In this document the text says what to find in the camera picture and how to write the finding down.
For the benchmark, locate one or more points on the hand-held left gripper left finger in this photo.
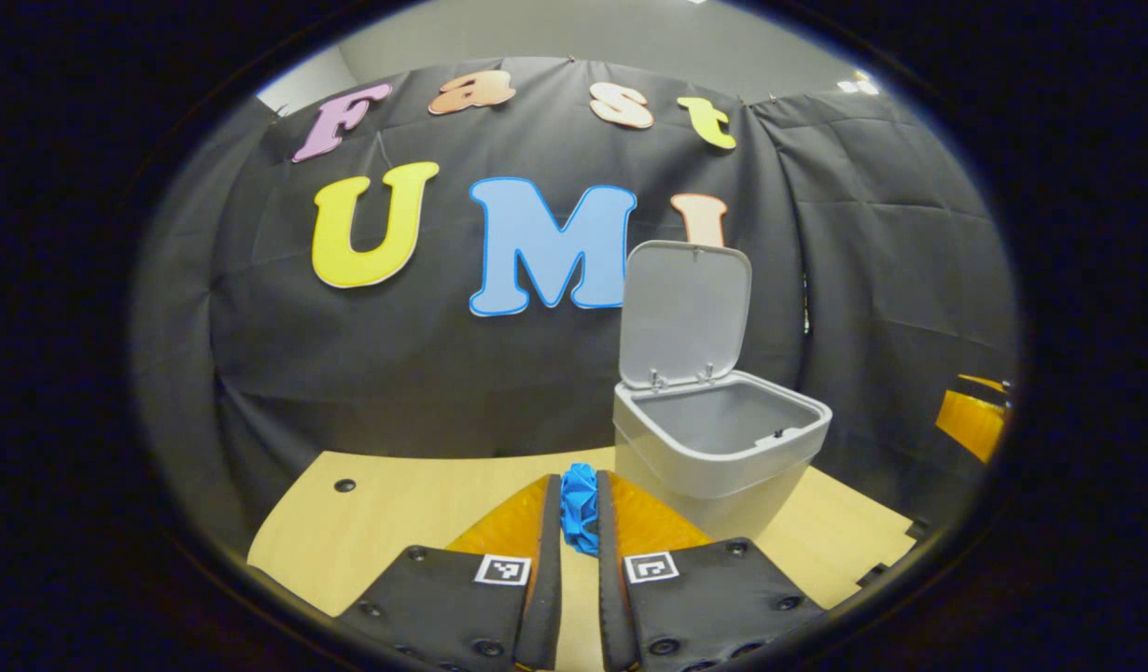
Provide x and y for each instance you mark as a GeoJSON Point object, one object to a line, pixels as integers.
{"type": "Point", "coordinates": [544, 607]}

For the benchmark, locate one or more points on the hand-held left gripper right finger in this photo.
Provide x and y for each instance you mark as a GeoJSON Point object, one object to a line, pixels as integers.
{"type": "Point", "coordinates": [613, 607]}

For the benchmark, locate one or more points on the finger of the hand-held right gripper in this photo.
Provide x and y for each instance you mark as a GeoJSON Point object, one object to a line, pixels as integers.
{"type": "Point", "coordinates": [971, 425]}
{"type": "Point", "coordinates": [985, 382]}

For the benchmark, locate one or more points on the blue paper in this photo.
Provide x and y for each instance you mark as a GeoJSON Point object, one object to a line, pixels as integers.
{"type": "Point", "coordinates": [580, 509]}

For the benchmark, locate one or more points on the white desktop garbage bin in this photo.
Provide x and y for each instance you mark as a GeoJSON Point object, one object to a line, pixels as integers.
{"type": "Point", "coordinates": [723, 467]}

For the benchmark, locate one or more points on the wooden desktop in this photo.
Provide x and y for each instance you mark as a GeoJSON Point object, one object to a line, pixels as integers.
{"type": "Point", "coordinates": [397, 513]}

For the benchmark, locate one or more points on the black backdrop cloth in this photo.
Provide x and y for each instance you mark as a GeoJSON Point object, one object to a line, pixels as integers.
{"type": "Point", "coordinates": [350, 373]}

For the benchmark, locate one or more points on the small ceiling light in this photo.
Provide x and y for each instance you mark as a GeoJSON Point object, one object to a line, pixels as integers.
{"type": "Point", "coordinates": [859, 85]}

